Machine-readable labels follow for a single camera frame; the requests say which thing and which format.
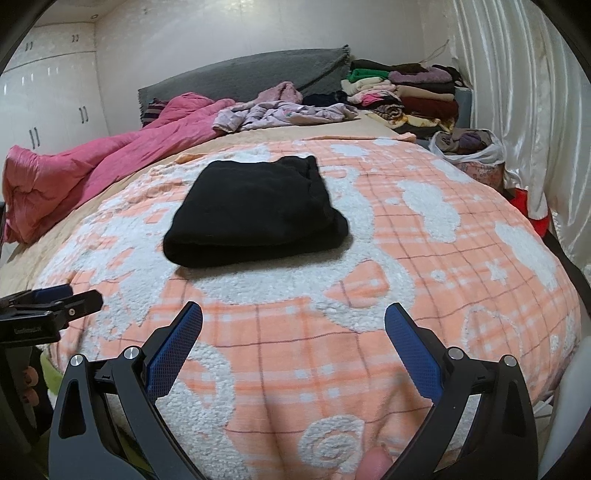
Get stack of folded clothes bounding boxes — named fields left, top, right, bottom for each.
left=341, top=59, right=465, bottom=127

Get white rounded object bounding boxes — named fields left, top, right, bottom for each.
left=538, top=364, right=591, bottom=480

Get beige bed sheet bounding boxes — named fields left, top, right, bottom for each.
left=0, top=108, right=416, bottom=287

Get grey quilted headboard cover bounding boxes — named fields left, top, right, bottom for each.
left=137, top=45, right=352, bottom=123

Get peach checked fleece blanket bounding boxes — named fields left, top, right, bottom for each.
left=34, top=136, right=583, bottom=480

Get white plastic bag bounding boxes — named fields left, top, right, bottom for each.
left=429, top=128, right=505, bottom=167

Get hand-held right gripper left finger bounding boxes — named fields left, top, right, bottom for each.
left=47, top=301, right=205, bottom=480

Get bundle of dark clothes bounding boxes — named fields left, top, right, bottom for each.
left=436, top=128, right=490, bottom=155

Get mauve fleece garment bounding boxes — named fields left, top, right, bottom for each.
left=256, top=81, right=303, bottom=106

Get person's left hand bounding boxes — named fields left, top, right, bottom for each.
left=21, top=367, right=41, bottom=407

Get white satin curtain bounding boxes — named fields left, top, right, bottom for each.
left=450, top=0, right=591, bottom=273

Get pink floral box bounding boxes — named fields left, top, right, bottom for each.
left=455, top=159, right=506, bottom=192

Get black sweater with orange cuffs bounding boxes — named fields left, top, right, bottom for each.
left=163, top=155, right=350, bottom=269

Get pink duvet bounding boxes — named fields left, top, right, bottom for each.
left=2, top=91, right=236, bottom=245

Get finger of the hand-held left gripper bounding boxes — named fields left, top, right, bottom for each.
left=0, top=284, right=74, bottom=309
left=9, top=290, right=105, bottom=325

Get dark striped pillow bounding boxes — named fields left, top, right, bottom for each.
left=141, top=98, right=169, bottom=127

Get person's right hand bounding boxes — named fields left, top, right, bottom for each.
left=359, top=445, right=393, bottom=480

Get yellow-green garment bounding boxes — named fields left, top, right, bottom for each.
left=41, top=353, right=63, bottom=398

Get dark navy garment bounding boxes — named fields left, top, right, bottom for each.
left=302, top=91, right=347, bottom=108

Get grey blue padded board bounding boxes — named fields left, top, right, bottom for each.
left=455, top=88, right=474, bottom=132

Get white wardrobe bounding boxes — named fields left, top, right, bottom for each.
left=0, top=23, right=109, bottom=153

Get thin wall cable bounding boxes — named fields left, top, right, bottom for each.
left=418, top=39, right=451, bottom=65

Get lilac printed pyjamas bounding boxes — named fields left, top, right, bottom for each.
left=212, top=100, right=360, bottom=134

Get red cloth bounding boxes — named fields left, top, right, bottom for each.
left=510, top=187, right=550, bottom=238

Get black strap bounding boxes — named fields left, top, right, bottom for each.
left=545, top=231, right=591, bottom=287

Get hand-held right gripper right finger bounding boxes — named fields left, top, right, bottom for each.
left=384, top=302, right=540, bottom=480

